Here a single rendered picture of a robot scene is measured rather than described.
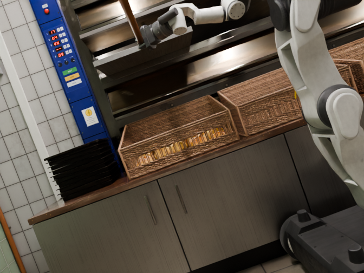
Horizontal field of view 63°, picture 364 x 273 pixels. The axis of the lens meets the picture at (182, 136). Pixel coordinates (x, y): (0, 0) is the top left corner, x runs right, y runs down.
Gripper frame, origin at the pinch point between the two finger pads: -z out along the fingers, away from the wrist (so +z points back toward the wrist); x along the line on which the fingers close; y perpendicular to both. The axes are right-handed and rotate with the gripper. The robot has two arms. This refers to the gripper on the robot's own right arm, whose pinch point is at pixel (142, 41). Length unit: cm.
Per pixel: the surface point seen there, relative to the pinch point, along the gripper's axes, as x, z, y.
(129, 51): 0.4, -10.8, 1.1
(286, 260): 120, 33, -1
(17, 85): -12, -87, -17
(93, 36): -19.5, -33.9, 5.1
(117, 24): -20.1, -20.2, 12.0
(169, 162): 60, 1, -15
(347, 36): 30, 80, 97
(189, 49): 3.7, 0.9, 44.1
